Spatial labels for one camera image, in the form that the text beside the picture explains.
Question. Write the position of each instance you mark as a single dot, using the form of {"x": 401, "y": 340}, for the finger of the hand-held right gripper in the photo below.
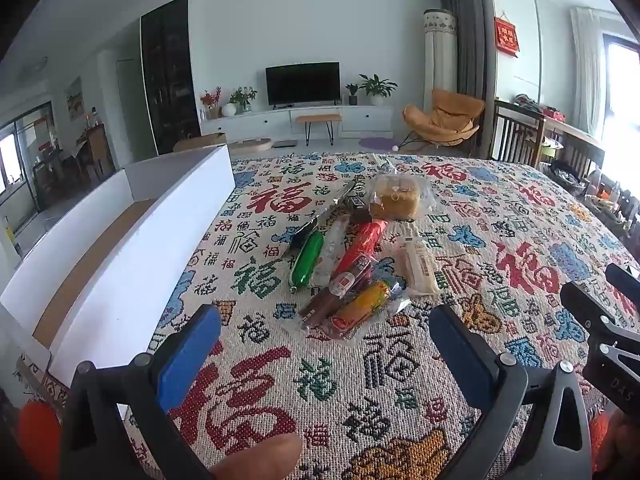
{"x": 590, "y": 305}
{"x": 622, "y": 280}

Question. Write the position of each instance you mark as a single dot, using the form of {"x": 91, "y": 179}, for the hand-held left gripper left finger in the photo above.
{"x": 190, "y": 350}

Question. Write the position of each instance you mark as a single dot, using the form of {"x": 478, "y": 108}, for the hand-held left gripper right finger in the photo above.
{"x": 460, "y": 350}

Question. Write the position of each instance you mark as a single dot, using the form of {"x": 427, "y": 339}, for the white cardboard box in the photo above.
{"x": 150, "y": 270}

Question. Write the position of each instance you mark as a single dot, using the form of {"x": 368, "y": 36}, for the cream bread stick packet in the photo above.
{"x": 419, "y": 270}

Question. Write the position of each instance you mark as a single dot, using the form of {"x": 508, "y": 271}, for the orange sausage packet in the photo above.
{"x": 362, "y": 302}

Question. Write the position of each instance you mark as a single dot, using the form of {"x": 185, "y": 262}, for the red sausage packet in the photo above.
{"x": 362, "y": 245}

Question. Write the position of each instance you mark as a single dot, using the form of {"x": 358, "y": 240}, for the green sausage packet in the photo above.
{"x": 307, "y": 260}

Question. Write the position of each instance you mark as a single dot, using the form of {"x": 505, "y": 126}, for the bread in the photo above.
{"x": 395, "y": 197}

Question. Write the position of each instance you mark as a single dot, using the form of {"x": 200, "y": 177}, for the person's left hand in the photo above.
{"x": 260, "y": 455}

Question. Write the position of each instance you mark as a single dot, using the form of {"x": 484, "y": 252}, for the person's right hand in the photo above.
{"x": 622, "y": 450}

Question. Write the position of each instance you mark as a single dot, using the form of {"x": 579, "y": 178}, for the printed blanket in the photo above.
{"x": 350, "y": 385}

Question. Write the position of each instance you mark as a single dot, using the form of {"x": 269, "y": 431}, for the brown sausage packet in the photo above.
{"x": 320, "y": 310}

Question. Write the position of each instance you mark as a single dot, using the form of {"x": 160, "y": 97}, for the pale pink sausage stick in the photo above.
{"x": 330, "y": 245}

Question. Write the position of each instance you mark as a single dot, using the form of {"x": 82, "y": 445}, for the person's orange garment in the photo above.
{"x": 40, "y": 440}

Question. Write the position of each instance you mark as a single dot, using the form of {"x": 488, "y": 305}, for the dark brown snack bar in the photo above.
{"x": 357, "y": 207}

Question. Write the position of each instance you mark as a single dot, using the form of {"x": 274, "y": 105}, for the dark foil snack packet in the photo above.
{"x": 320, "y": 220}

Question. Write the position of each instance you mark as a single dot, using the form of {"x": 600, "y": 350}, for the dark wooden crib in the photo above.
{"x": 515, "y": 125}

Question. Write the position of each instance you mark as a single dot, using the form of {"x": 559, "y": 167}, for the brown cardboard box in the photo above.
{"x": 200, "y": 142}

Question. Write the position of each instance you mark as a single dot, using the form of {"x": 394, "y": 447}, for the curved wooden board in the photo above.
{"x": 250, "y": 146}

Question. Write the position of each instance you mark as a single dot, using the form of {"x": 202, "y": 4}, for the white sheer curtain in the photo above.
{"x": 589, "y": 70}

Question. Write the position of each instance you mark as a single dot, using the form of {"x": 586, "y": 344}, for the purple round mat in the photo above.
{"x": 375, "y": 142}

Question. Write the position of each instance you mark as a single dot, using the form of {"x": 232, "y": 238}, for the white television cabinet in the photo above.
{"x": 260, "y": 120}

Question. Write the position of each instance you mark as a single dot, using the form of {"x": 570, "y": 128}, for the orange lounge chair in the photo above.
{"x": 445, "y": 110}

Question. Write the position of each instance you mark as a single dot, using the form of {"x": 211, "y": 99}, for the white round vase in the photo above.
{"x": 229, "y": 109}

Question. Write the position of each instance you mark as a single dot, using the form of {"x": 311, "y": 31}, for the red flower arrangement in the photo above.
{"x": 211, "y": 100}

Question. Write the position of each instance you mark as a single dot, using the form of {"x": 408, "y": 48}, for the leafy plant in glass vase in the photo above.
{"x": 243, "y": 97}

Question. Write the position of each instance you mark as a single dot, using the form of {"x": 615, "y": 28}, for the wooden stool with metal legs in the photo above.
{"x": 318, "y": 118}

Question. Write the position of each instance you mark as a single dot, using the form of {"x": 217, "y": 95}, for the large potted green plant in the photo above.
{"x": 377, "y": 87}

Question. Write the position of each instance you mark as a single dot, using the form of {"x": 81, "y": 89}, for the tall black cabinet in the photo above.
{"x": 170, "y": 75}

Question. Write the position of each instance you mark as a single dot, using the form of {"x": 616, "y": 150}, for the small potted green plant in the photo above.
{"x": 352, "y": 91}

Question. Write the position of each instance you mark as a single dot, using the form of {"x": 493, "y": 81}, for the white column air conditioner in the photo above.
{"x": 440, "y": 60}

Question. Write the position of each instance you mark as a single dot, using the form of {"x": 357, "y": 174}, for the black television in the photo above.
{"x": 302, "y": 85}

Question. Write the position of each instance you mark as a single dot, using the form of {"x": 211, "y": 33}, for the grey curtain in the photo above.
{"x": 470, "y": 35}

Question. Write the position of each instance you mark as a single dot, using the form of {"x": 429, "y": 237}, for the red wall hanging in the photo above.
{"x": 506, "y": 37}

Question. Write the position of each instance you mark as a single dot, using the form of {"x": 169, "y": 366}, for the framed wall picture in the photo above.
{"x": 75, "y": 97}

